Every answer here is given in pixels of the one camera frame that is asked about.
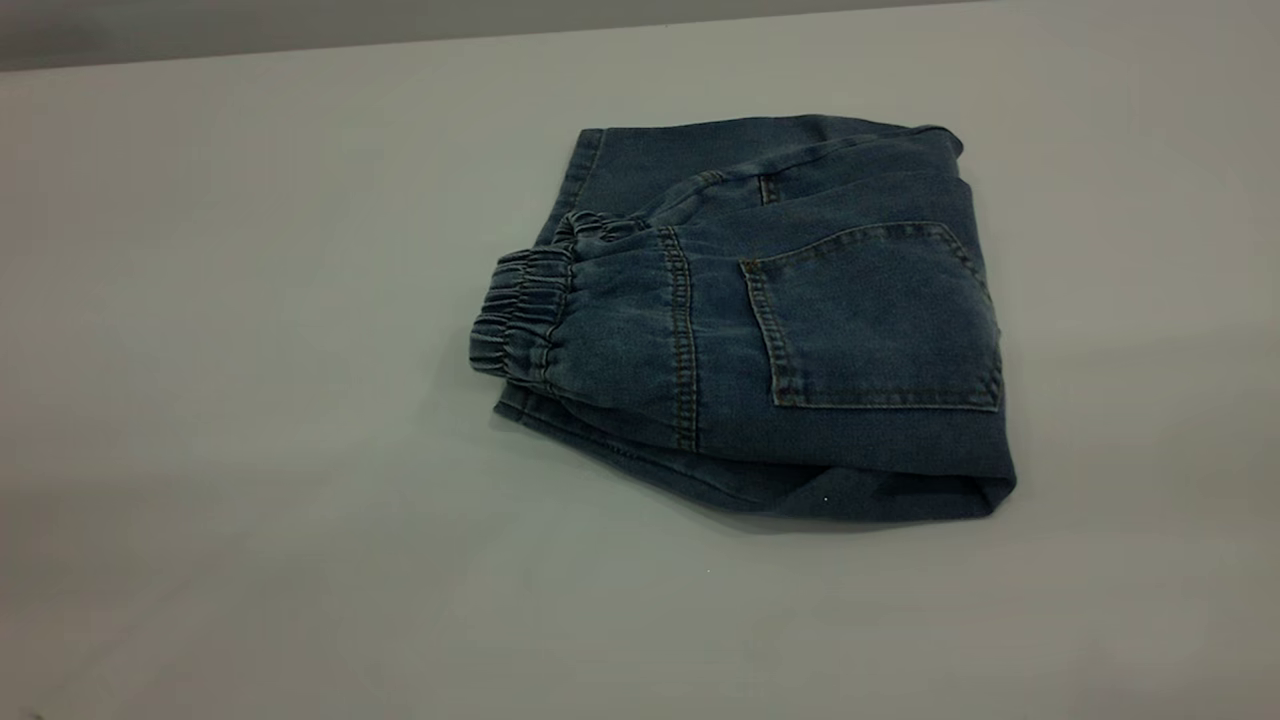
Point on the blue faded denim pants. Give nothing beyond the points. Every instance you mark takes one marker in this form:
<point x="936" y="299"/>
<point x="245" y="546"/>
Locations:
<point x="800" y="330"/>

